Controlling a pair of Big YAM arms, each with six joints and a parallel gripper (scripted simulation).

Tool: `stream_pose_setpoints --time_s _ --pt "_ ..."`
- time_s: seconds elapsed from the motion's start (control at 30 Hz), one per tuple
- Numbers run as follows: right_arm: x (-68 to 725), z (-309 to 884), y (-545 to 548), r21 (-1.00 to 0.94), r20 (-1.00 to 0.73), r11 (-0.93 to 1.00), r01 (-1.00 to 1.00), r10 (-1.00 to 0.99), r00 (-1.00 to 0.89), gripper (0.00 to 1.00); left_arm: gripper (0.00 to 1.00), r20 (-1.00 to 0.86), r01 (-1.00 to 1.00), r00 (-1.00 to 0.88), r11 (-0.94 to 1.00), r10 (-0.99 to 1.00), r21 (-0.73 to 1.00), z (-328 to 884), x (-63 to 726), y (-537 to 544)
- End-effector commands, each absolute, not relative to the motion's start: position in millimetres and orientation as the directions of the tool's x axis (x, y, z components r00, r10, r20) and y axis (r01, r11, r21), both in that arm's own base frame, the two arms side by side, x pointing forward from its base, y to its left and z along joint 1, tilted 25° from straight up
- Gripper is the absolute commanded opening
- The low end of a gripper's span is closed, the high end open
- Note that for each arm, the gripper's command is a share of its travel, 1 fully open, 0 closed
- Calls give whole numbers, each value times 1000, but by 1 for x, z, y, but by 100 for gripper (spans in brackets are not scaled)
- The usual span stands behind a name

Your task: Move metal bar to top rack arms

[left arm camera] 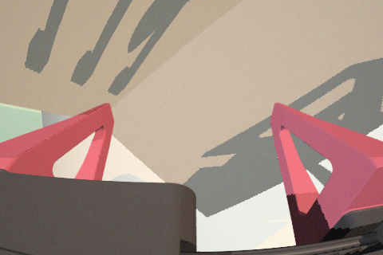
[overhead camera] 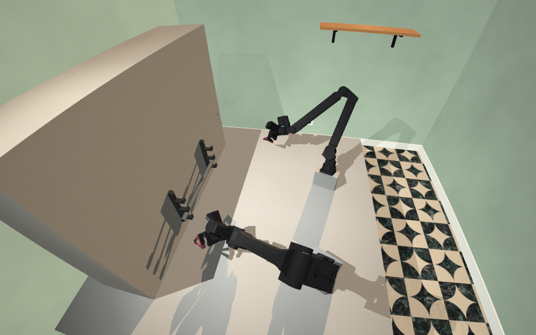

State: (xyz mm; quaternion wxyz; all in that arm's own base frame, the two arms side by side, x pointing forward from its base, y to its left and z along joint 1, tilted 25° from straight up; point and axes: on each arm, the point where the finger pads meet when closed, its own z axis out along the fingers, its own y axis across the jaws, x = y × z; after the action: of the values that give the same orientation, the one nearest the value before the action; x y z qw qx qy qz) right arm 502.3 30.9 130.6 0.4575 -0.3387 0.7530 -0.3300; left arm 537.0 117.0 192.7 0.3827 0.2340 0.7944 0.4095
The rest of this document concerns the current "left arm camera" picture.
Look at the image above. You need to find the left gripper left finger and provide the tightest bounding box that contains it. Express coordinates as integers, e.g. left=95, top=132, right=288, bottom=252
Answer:
left=0, top=103, right=114, bottom=180

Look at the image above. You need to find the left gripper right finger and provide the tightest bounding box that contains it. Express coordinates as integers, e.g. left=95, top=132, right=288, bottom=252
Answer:
left=270, top=103, right=383, bottom=245

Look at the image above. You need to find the tan wall panel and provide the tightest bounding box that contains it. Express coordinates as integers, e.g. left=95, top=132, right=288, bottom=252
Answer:
left=0, top=0, right=242, bottom=117

